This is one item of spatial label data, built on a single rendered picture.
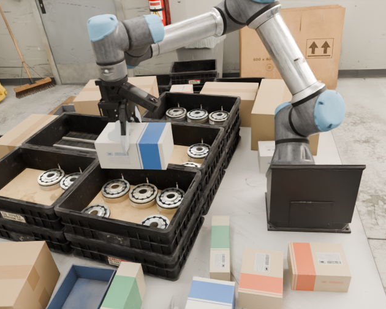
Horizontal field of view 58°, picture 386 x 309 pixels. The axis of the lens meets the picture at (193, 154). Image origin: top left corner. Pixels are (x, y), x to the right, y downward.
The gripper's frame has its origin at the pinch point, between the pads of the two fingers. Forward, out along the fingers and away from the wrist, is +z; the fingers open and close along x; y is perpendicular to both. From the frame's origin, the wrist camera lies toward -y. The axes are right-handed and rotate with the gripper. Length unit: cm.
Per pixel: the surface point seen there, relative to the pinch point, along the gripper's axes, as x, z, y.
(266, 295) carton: 26, 34, -39
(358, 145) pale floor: -172, 112, -117
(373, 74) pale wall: -314, 108, -164
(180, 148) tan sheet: -38.0, 27.8, -3.6
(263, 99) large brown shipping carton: -72, 21, -39
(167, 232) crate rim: 19.2, 18.0, -11.7
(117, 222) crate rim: 16.6, 17.8, 3.9
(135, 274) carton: 25.9, 28.8, -2.3
